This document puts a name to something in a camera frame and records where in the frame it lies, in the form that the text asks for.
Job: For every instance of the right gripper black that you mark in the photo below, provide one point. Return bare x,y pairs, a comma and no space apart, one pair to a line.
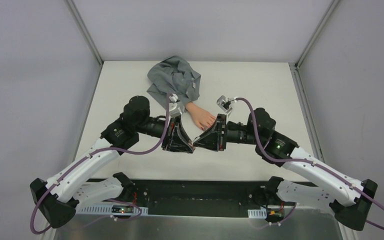
223,134

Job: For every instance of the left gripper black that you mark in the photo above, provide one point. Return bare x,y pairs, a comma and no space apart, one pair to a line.
169,133

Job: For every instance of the glitter nail polish bottle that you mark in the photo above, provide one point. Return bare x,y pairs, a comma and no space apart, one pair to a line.
191,145

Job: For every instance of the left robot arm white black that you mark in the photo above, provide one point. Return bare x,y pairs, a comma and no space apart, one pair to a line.
135,132

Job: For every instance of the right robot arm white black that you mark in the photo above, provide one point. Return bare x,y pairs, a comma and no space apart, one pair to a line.
347,199

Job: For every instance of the mannequin hand with painted nails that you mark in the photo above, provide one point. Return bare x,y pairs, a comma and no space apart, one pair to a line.
201,117

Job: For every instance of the grey shirt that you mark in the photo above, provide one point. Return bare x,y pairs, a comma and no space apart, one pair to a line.
174,75

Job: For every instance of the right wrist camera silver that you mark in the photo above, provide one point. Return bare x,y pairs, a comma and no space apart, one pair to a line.
225,104

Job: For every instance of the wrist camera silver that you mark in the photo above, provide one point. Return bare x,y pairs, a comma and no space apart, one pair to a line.
176,107
225,104

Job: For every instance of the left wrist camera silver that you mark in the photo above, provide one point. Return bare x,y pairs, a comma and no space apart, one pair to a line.
176,107

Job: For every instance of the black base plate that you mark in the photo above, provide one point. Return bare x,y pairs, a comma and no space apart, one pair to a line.
226,199

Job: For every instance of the right aluminium frame post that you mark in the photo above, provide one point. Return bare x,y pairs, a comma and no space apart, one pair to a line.
317,32

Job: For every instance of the aluminium frame post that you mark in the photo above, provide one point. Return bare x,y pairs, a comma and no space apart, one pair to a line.
317,32
77,17

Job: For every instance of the left aluminium frame post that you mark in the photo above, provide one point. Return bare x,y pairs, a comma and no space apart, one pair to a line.
77,17

